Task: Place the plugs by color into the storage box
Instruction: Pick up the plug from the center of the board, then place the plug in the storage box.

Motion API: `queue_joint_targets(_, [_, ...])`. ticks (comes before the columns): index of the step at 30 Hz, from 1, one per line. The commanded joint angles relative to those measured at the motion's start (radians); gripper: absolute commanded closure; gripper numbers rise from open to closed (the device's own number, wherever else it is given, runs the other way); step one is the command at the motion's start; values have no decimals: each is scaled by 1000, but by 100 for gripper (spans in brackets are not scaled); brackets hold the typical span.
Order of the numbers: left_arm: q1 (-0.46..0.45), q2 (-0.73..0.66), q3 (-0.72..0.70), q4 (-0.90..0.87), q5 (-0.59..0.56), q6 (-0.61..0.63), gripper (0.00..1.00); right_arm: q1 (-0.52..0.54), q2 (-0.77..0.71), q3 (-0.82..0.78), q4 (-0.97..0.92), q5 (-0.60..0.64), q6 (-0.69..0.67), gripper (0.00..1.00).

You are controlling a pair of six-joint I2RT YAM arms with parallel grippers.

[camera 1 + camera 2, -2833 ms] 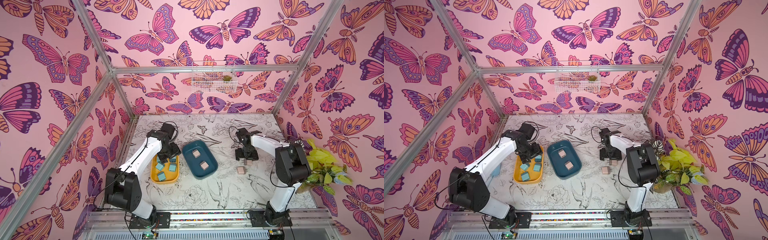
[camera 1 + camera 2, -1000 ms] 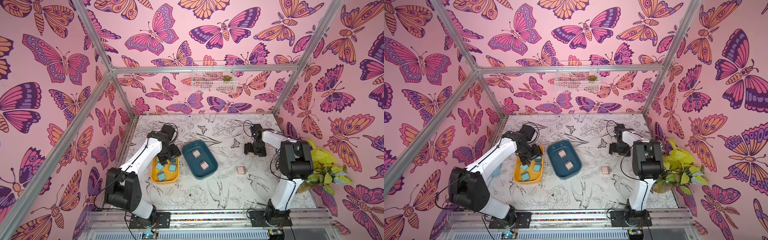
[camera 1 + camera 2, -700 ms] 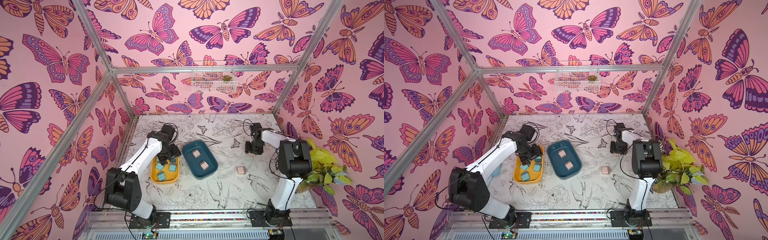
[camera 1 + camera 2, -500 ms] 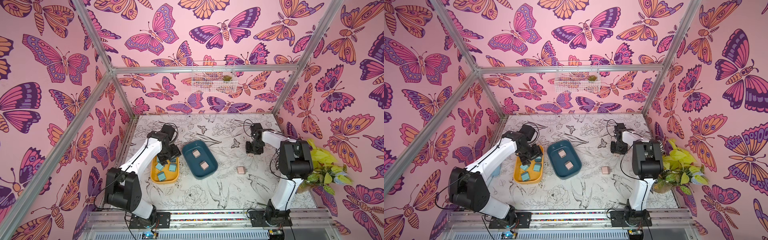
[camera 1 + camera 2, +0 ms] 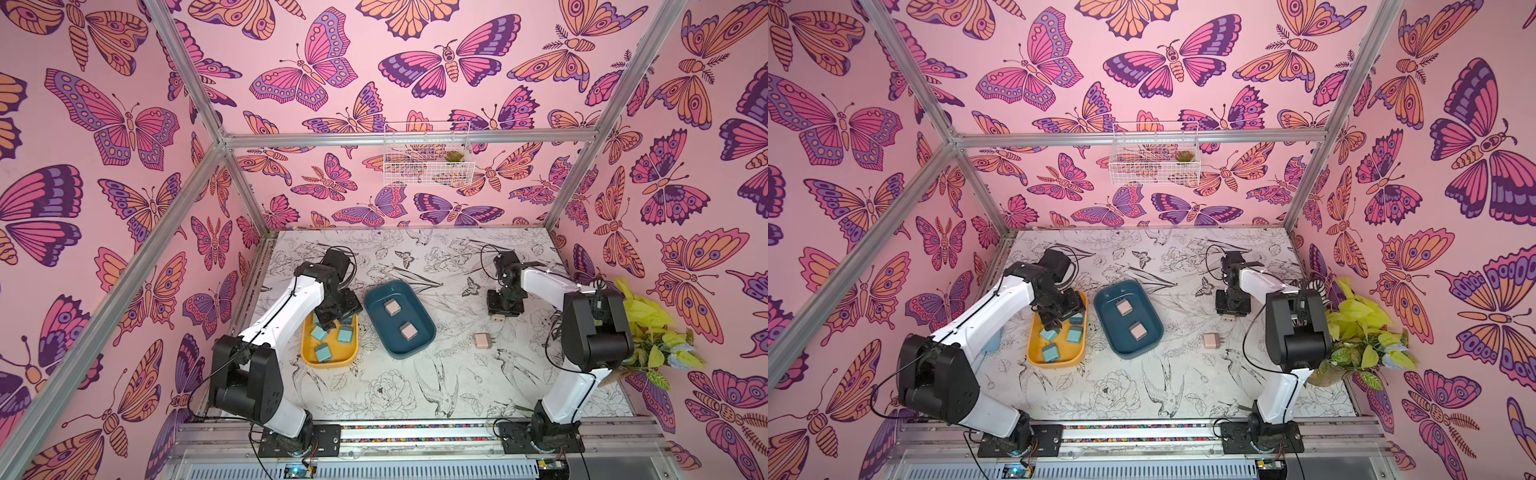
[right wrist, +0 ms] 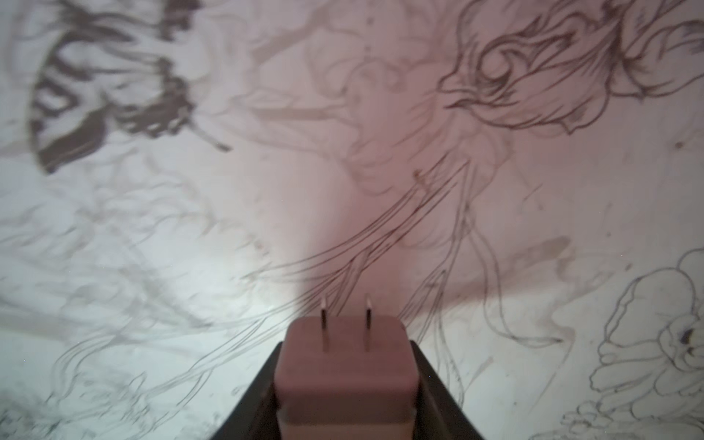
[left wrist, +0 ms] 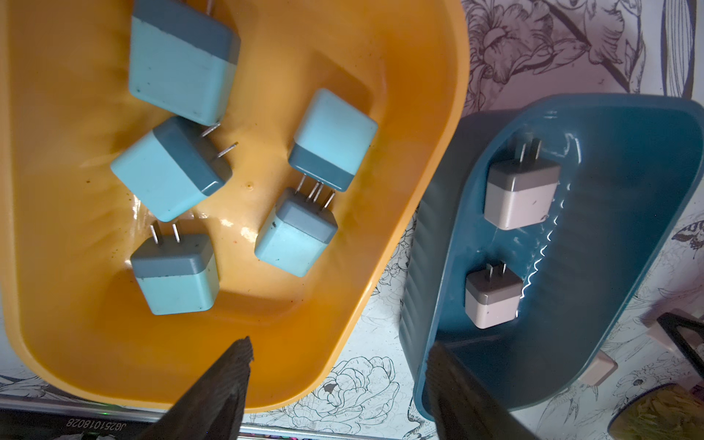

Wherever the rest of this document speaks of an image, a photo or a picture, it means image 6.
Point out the pink plug three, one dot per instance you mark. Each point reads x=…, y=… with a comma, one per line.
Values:
x=346, y=377

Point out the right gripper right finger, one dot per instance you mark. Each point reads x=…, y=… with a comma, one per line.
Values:
x=438, y=415

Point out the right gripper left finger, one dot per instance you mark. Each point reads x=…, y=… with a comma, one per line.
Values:
x=255, y=415

